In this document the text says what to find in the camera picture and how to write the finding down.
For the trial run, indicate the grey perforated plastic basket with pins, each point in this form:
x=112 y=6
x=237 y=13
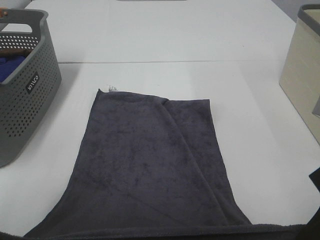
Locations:
x=27 y=93

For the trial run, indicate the beige fabric storage bin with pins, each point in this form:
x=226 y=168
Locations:
x=300 y=77

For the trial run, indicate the blue towel in basket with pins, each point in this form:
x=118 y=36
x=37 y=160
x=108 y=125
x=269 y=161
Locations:
x=8 y=65

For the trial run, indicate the dark grey towel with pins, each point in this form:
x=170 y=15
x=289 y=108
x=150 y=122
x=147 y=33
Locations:
x=151 y=168

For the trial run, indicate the brown towel in basket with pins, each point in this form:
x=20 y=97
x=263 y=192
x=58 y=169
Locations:
x=10 y=52

